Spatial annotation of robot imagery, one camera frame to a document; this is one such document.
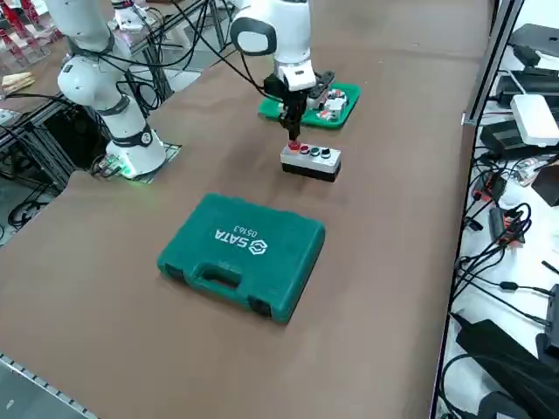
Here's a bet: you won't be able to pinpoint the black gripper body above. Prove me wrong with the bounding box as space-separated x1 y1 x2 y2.
263 72 309 115

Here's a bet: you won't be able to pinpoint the white four-button control box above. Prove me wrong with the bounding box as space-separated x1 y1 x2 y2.
279 141 342 183

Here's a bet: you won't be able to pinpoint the green plastic tray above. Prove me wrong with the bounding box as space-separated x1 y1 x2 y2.
257 82 362 130

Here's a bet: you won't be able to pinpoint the green plastic tool case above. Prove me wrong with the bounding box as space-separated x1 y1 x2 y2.
155 192 327 325

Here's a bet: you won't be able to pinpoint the white flat device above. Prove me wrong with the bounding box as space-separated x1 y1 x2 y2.
509 93 559 148

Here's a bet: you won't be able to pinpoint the wooden blocks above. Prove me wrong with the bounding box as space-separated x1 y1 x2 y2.
0 71 37 96

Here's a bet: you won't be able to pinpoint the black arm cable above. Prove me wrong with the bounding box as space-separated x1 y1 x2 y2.
172 0 285 106

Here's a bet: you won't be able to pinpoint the aluminium camera post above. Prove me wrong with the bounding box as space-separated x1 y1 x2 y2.
461 0 525 127

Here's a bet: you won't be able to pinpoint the aluminium edge rail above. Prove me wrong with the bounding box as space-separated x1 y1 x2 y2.
0 352 98 419

